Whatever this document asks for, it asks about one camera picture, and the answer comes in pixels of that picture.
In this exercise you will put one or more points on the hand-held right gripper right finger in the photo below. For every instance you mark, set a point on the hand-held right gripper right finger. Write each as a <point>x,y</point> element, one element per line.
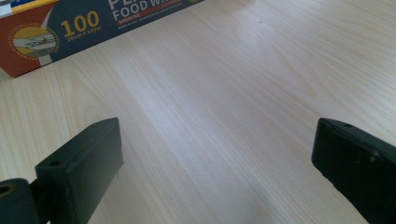
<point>358,165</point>

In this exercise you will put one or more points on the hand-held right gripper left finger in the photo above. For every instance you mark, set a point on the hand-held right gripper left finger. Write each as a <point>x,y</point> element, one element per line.
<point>81,174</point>

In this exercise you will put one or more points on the blue food wrap box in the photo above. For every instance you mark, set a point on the blue food wrap box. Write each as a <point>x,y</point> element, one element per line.
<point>77,28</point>

